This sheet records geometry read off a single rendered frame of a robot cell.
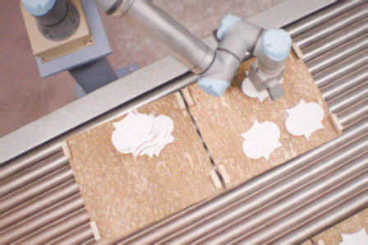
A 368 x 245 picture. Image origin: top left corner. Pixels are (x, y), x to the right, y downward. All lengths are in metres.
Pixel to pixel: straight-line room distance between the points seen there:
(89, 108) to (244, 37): 0.59
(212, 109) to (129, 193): 0.37
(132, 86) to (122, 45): 1.11
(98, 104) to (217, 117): 0.40
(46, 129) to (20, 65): 1.25
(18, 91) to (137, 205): 1.46
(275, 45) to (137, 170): 0.57
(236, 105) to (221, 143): 0.13
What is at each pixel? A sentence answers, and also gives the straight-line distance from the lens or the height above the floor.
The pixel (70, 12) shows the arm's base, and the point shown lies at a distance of 1.45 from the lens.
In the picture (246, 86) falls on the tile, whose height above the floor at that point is 0.96.
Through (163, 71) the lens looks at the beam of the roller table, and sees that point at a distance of 1.41.
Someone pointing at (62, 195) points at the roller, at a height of 0.92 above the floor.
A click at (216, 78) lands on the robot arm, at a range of 1.05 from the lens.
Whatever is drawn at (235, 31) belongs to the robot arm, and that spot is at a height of 1.24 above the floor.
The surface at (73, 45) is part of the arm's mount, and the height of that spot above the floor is 0.91.
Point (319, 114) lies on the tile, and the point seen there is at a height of 0.95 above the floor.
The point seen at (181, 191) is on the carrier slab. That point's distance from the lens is 1.29.
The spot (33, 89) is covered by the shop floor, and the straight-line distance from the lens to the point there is 2.56.
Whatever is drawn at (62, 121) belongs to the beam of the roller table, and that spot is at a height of 0.91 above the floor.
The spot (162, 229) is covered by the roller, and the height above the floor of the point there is 0.92.
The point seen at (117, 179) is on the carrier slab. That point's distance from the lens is 1.32.
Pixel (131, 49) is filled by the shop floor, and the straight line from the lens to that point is 2.48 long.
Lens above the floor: 2.22
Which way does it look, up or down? 75 degrees down
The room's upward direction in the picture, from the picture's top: 9 degrees counter-clockwise
